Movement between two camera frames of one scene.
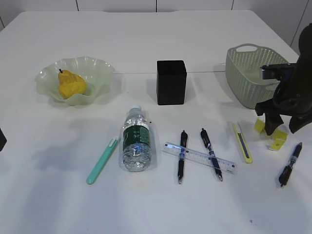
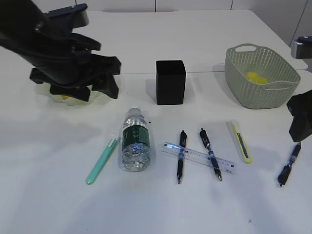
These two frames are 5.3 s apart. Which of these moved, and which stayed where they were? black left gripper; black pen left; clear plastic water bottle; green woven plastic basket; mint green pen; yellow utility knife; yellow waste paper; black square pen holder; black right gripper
Moved: black left gripper; black right gripper; yellow waste paper
Stayed: green woven plastic basket; black square pen holder; yellow utility knife; mint green pen; black pen left; clear plastic water bottle
